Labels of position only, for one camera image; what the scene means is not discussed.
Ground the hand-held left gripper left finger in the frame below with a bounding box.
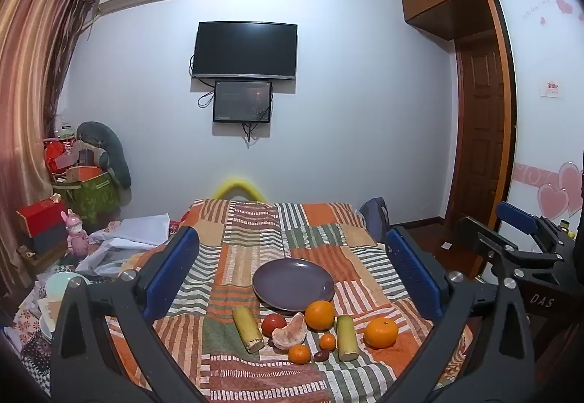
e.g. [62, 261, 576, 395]
[50, 225, 211, 403]

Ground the grey plush toy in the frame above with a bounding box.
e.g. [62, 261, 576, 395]
[75, 121, 132, 190]

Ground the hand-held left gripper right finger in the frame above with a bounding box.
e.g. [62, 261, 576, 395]
[385, 226, 537, 403]

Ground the red tomato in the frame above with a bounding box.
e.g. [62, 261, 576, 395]
[261, 313, 288, 338]

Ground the white sliding door with hearts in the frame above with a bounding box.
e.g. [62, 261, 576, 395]
[495, 0, 584, 230]

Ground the orange flat box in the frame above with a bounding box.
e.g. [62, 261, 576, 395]
[66, 166, 108, 182]

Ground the small black monitor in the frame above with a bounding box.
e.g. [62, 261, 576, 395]
[212, 80, 273, 123]

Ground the pale green bowl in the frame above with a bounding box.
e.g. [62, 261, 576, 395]
[46, 273, 92, 299]

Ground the large orange with stem mark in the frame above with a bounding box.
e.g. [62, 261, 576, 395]
[364, 318, 399, 349]

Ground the floral quilt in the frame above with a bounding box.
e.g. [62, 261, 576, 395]
[14, 289, 60, 385]

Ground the yellow-green sugarcane piece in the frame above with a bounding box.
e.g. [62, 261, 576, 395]
[232, 306, 265, 353]
[336, 315, 360, 362]

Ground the striped patchwork blanket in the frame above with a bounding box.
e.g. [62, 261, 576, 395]
[105, 199, 475, 403]

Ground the green patterned box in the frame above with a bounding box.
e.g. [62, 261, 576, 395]
[52, 172, 122, 226]

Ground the white crumpled cloth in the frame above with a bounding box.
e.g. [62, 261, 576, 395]
[75, 214, 172, 273]

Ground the red gift box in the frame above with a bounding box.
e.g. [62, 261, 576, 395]
[17, 197, 69, 237]

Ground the beige cardboard sheet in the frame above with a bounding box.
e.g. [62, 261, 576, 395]
[38, 293, 69, 331]

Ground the blue backpack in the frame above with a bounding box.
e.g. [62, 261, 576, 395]
[359, 197, 391, 246]

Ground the brown wooden door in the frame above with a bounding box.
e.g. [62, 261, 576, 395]
[445, 31, 516, 258]

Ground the peeled pomelo segment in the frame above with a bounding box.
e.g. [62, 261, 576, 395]
[272, 312, 307, 350]

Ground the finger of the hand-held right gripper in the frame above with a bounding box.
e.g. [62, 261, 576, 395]
[496, 201, 575, 256]
[455, 216, 566, 289]

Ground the pile of red gift packages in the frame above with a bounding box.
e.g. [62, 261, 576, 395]
[43, 136, 110, 185]

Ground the purple round plate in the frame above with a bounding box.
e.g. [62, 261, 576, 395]
[252, 258, 336, 312]

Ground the pink rabbit figure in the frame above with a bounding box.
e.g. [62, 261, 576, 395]
[61, 208, 89, 260]

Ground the black wall television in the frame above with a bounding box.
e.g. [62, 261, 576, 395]
[192, 22, 298, 81]

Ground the brown striped curtain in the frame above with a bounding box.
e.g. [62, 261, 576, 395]
[0, 0, 99, 294]

